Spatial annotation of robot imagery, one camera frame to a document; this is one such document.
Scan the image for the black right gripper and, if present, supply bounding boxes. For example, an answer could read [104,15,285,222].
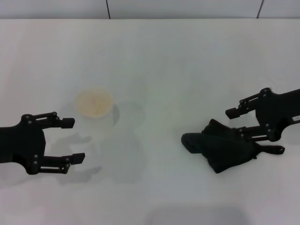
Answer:
[225,88,300,143]

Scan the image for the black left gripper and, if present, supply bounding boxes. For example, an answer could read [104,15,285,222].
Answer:
[0,112,86,175]

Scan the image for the dark blue rag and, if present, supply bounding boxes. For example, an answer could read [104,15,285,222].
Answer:
[180,119,285,174]

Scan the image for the white paper cup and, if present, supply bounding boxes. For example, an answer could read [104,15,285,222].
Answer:
[74,87,120,132]

